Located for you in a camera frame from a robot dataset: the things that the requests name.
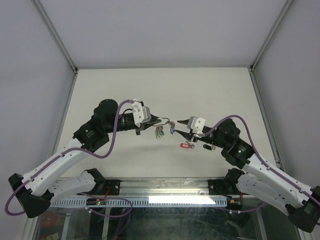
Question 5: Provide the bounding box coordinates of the red tag with keys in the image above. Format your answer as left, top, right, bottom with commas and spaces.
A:
180, 141, 195, 149

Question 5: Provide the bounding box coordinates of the large keyring with keys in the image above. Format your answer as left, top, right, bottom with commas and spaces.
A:
154, 117, 176, 140

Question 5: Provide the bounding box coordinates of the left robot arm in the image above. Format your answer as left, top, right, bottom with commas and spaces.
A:
8, 99, 161, 219

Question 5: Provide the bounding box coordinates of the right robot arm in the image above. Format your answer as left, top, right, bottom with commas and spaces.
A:
177, 114, 320, 233

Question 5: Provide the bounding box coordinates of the black tag with key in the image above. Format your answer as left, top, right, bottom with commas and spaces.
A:
203, 143, 216, 151

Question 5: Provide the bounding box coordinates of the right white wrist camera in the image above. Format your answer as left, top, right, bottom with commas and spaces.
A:
187, 116, 206, 135

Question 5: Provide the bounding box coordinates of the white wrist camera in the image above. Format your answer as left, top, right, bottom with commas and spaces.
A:
187, 116, 206, 135
130, 99, 152, 127

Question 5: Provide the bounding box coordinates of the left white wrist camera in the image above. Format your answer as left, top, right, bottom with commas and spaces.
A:
130, 99, 152, 127

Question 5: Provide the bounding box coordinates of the aluminium mounting rail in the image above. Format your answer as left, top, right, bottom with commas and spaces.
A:
49, 176, 301, 200

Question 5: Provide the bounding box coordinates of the white slotted cable duct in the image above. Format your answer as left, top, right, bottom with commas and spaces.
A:
51, 195, 227, 208

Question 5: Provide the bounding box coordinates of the left aluminium frame post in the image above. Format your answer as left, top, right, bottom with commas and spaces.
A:
32, 0, 79, 73

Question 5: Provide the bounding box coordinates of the aluminium frame post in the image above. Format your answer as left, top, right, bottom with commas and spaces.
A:
249, 0, 295, 72
32, 0, 79, 73

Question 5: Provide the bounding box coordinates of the right aluminium frame post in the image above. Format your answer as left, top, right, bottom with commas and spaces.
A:
249, 0, 295, 72

